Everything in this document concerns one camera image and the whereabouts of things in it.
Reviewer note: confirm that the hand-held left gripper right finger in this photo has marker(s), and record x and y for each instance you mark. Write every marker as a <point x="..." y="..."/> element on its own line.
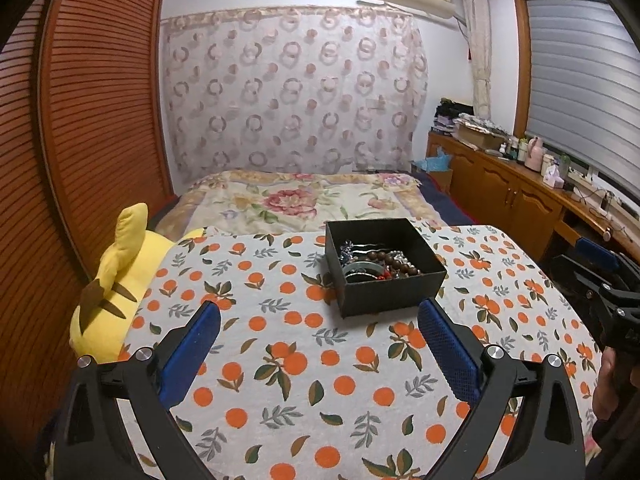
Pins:
<point x="450" y="355"/>

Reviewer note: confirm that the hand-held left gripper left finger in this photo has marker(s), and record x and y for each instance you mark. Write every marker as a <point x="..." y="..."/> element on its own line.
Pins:
<point x="194" y="347"/>

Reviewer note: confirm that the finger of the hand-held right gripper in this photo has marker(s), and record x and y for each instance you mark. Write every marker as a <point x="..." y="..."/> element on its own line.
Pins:
<point x="597" y="253"/>
<point x="575" y="275"/>

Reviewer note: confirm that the black cardboard box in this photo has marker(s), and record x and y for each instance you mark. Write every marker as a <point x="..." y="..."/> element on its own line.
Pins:
<point x="395" y="295"/>

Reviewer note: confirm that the red knot tassel ornament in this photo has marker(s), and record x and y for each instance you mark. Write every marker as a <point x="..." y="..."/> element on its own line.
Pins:
<point x="385" y="276"/>

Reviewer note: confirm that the pale round bangle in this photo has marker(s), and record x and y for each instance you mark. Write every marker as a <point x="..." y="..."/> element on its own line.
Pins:
<point x="361" y="266"/>

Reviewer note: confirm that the silver purple hair ornament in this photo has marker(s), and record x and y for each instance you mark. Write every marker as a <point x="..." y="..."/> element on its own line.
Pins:
<point x="357" y="249"/>

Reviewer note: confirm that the person's right hand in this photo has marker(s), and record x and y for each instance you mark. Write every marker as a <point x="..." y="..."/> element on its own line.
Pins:
<point x="607" y="385"/>

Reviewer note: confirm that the pink tissue box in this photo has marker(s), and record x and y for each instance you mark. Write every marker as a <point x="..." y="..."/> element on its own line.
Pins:
<point x="552" y="176"/>

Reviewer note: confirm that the yellow plush toy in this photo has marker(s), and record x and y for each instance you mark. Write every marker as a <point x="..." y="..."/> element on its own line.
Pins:
<point x="115" y="285"/>

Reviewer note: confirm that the wooden side cabinet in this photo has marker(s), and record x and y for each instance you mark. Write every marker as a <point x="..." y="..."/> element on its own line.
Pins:
<point x="510" y="195"/>

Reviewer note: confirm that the orange print tablecloth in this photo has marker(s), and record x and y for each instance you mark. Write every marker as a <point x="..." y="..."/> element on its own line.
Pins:
<point x="300" y="360"/>

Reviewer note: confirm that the pink bottle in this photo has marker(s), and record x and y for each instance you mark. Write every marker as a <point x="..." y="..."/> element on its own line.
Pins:
<point x="534" y="152"/>

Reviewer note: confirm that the white bottle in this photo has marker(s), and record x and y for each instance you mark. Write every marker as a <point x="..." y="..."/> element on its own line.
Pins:
<point x="522" y="150"/>

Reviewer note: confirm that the navy bed sheet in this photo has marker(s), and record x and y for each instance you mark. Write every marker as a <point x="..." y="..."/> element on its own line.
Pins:
<point x="445" y="205"/>

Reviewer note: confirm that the floral bed blanket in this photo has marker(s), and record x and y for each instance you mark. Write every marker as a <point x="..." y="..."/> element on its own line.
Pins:
<point x="280" y="202"/>

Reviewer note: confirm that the open cardboard box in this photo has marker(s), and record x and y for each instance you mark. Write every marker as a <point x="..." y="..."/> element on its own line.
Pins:
<point x="480" y="132"/>

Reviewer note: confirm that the grey window blind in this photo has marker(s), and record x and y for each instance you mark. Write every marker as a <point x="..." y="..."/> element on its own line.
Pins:
<point x="585" y="75"/>

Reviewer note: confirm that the stack of folded clothes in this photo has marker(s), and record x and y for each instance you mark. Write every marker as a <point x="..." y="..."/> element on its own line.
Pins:
<point x="450" y="117"/>

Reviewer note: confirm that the white tied window curtain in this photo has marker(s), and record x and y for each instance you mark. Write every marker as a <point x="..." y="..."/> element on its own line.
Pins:
<point x="480" y="50"/>

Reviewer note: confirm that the wooden louvered wardrobe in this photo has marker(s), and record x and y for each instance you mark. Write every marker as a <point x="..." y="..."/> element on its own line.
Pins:
<point x="90" y="135"/>

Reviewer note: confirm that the circle pattern lace curtain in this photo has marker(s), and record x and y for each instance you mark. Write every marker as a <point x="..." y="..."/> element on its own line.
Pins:
<point x="300" y="95"/>

